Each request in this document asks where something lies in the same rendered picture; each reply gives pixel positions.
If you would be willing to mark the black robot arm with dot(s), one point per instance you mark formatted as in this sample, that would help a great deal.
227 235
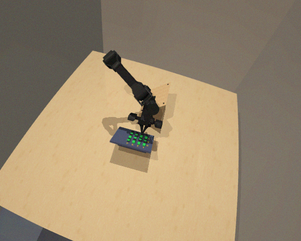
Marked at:
141 92

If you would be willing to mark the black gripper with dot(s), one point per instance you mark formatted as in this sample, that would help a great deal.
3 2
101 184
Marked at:
132 116

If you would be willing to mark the dark blue switch panel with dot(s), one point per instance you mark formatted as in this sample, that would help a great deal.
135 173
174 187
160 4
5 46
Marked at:
133 140

